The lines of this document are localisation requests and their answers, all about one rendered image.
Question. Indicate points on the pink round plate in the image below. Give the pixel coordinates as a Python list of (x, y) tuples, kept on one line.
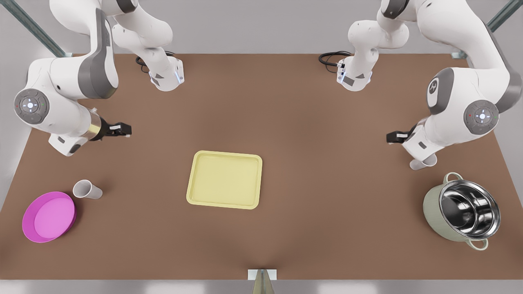
[(49, 217)]

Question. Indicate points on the white IKEA cup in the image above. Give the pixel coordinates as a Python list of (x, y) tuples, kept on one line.
[(423, 163), (87, 190)]

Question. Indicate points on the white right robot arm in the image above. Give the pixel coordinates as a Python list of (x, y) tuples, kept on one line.
[(61, 85)]

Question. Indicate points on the yellow rectangular tray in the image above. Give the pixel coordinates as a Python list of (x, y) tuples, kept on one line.
[(224, 180)]

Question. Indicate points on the pale green steel pot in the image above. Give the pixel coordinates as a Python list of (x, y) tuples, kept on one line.
[(466, 210)]

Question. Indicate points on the silver frame post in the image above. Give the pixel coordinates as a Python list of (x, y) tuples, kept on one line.
[(32, 28), (504, 14), (262, 281)]

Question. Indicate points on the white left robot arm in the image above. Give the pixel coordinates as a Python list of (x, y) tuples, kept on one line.
[(453, 122)]

